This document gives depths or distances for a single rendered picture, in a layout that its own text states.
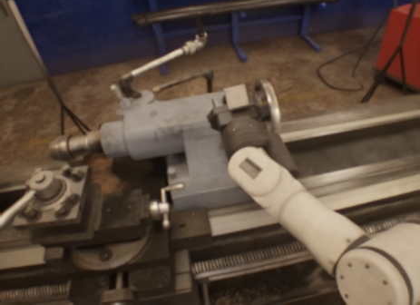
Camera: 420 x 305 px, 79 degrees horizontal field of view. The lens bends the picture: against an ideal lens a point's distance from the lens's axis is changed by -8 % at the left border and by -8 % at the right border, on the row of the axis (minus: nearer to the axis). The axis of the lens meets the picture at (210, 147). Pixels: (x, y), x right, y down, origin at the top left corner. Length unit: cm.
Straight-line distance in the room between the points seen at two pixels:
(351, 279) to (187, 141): 60
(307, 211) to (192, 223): 55
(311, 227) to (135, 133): 56
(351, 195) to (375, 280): 76
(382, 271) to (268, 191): 19
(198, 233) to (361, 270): 63
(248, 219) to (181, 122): 39
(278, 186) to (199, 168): 47
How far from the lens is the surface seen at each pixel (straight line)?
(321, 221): 39
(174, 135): 80
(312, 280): 135
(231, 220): 93
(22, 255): 113
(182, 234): 89
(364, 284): 33
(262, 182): 42
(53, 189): 74
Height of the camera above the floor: 165
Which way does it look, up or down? 44 degrees down
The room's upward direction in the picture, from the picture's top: 7 degrees counter-clockwise
